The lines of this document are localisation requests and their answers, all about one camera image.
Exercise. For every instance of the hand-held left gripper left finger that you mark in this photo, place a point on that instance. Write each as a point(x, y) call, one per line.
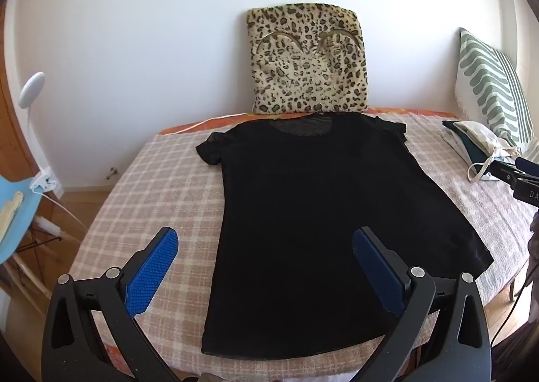
point(153, 270)

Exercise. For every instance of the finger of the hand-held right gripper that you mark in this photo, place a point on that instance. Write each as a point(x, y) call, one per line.
point(505, 173)

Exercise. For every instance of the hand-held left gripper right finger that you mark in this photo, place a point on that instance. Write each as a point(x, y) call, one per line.
point(379, 268)

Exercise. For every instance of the black t-shirt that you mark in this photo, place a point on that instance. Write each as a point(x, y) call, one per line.
point(303, 205)

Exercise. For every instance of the dark green folded cloth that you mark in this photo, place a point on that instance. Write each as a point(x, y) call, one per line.
point(465, 146)

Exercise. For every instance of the cream cloth bag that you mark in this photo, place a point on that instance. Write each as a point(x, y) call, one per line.
point(478, 131)

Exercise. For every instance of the beige checked blanket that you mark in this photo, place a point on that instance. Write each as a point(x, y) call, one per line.
point(168, 180)

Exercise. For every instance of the green striped white pillow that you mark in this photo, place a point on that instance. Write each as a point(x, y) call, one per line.
point(484, 79)

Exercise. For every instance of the small metal door stopper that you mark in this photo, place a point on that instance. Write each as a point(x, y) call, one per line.
point(111, 172)

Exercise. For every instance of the white power strip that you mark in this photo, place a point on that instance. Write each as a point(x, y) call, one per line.
point(54, 227)

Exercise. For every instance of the light blue chair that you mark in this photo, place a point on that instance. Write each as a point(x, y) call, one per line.
point(21, 213)

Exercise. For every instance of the cream flat object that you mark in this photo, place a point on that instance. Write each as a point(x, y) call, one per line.
point(10, 213)

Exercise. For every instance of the wooden door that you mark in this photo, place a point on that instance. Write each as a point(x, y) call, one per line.
point(10, 133)

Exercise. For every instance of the leopard print cushion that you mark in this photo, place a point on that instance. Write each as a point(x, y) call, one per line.
point(303, 70)

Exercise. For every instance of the white clip lamp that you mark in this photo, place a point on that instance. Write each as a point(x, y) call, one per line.
point(31, 87)

